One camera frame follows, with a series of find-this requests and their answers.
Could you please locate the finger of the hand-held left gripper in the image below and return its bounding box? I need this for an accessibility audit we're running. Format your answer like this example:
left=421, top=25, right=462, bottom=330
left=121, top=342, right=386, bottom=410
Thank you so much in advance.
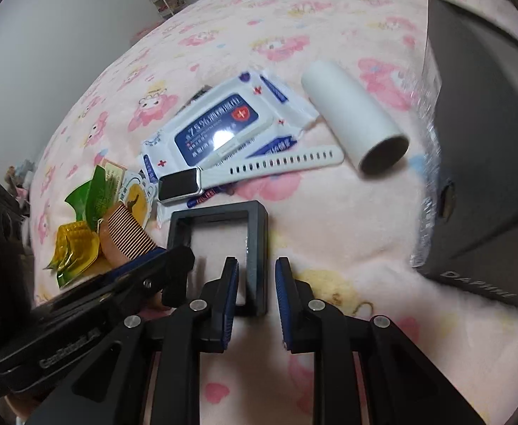
left=102, top=248, right=171, bottom=285
left=117, top=245, right=196, bottom=308

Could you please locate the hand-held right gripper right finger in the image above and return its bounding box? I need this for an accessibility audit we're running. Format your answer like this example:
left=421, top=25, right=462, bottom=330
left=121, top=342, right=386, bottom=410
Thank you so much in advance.
left=274, top=256, right=487, bottom=425

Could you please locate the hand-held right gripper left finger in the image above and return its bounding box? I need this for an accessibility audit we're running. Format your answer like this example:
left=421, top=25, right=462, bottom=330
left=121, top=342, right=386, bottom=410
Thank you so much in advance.
left=26, top=256, right=242, bottom=425

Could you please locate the wooden comb with tassel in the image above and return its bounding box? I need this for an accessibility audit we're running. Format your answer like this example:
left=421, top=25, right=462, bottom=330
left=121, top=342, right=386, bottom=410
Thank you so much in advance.
left=97, top=201, right=160, bottom=271

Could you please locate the black square display frame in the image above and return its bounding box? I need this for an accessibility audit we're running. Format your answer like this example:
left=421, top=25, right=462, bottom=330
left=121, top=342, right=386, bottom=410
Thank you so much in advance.
left=166, top=200, right=269, bottom=317

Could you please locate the black shoe box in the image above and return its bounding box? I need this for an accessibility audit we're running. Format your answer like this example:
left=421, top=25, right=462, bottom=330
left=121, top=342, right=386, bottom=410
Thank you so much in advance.
left=411, top=0, right=518, bottom=313

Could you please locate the white packet with yellow circle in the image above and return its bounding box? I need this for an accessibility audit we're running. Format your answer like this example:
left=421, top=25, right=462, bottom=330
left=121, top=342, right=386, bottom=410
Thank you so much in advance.
left=119, top=168, right=160, bottom=226

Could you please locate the yellow wrapped snack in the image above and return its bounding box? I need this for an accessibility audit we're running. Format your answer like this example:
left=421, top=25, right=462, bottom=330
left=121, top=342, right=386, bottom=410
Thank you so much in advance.
left=43, top=220, right=101, bottom=288

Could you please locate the green snack packet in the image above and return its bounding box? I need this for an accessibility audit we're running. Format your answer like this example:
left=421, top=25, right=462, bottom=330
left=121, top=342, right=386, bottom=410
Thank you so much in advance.
left=64, top=165, right=129, bottom=222

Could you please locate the white band smart watch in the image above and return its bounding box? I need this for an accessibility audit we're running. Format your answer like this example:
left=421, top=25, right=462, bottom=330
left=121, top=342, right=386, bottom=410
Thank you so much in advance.
left=157, top=146, right=346, bottom=206

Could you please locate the pink printed blanket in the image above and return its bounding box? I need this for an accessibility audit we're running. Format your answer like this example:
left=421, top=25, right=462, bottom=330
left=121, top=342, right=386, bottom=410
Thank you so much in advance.
left=20, top=0, right=518, bottom=425

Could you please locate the white wet wipes pack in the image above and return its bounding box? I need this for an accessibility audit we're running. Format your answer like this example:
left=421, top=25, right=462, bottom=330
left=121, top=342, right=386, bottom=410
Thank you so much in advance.
left=140, top=70, right=319, bottom=209

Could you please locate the clear plastic wrap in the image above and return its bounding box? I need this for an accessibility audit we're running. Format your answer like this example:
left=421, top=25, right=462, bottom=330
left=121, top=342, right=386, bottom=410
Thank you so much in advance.
left=409, top=44, right=446, bottom=267

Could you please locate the white paper roll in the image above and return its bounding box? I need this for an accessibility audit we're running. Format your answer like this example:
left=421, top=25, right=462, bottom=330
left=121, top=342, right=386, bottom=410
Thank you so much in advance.
left=301, top=59, right=410, bottom=175

